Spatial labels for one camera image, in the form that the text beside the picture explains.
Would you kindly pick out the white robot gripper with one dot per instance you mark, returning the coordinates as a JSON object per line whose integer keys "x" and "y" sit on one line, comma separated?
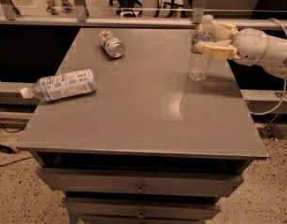
{"x": 252, "y": 46}

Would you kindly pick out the clear plastic water bottle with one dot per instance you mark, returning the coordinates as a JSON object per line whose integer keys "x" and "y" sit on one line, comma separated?
{"x": 199, "y": 62}

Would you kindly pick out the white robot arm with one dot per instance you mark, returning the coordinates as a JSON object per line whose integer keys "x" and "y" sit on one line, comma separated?
{"x": 274, "y": 61}

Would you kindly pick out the labelled blue white bottle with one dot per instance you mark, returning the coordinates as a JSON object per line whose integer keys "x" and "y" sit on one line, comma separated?
{"x": 61, "y": 86}

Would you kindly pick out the silver green drink can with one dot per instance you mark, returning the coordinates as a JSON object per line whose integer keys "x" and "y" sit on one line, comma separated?
{"x": 111, "y": 44}

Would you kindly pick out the grey drawer cabinet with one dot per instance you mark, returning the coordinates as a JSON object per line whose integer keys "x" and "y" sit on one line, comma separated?
{"x": 146, "y": 115}

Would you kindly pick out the upper grey drawer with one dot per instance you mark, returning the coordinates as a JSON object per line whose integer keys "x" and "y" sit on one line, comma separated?
{"x": 132, "y": 182}

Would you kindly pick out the grey drawer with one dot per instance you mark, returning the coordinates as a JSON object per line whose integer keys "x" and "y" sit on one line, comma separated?
{"x": 140, "y": 209}
{"x": 132, "y": 182}

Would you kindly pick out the lower grey drawer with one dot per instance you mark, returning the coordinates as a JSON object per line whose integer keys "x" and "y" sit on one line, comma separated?
{"x": 140, "y": 209}

